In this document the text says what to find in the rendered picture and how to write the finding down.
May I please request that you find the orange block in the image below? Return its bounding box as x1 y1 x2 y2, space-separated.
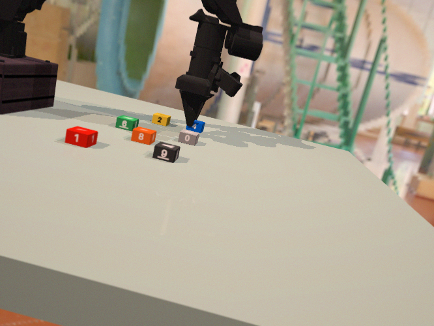
131 127 156 145

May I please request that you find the red block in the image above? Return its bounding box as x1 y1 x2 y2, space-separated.
65 126 98 148

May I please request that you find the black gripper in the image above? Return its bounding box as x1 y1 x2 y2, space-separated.
175 46 222 126

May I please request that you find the blue block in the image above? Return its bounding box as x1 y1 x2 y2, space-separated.
186 120 205 133

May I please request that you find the yellow block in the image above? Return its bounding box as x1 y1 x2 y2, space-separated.
152 113 171 126

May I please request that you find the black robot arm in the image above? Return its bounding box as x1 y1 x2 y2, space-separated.
0 0 263 97

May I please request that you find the pale pink digit block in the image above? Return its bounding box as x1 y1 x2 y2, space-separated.
178 129 199 145

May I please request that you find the green block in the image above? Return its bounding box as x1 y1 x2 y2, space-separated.
115 115 139 131

